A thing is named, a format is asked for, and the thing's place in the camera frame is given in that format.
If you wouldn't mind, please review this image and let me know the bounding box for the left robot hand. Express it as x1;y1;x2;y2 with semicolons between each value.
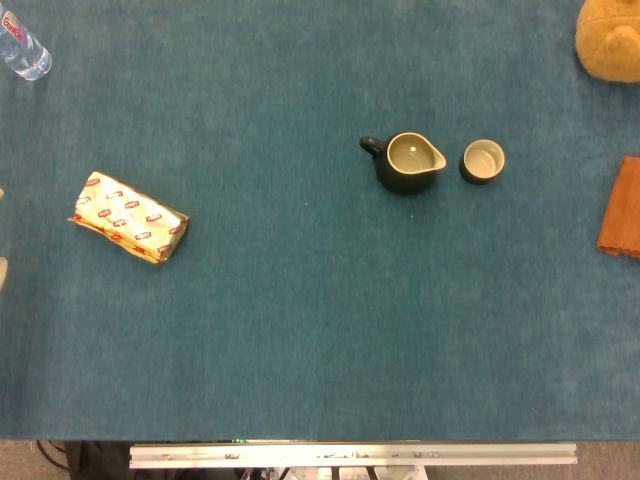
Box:
0;187;9;297

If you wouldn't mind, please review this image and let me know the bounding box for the yellow snack packet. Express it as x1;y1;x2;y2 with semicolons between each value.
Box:
66;170;191;270

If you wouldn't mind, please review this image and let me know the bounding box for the dark green ceramic pitcher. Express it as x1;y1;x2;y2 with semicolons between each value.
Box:
358;131;448;196

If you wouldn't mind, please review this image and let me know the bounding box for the small dark green cup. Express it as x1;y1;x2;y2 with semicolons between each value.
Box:
458;139;506;186

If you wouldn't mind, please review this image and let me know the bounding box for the clear plastic water bottle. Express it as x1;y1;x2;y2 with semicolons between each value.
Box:
0;10;53;82

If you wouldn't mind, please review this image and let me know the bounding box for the blue felt table mat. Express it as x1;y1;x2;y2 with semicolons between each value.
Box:
0;0;640;442

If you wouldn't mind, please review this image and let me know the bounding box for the orange cloth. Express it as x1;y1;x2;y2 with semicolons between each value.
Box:
595;155;640;260

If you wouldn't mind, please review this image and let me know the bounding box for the brown plush toy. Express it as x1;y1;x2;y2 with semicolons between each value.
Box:
574;0;640;84

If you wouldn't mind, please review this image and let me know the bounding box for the aluminium profile rail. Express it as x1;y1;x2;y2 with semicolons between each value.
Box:
128;442;579;470

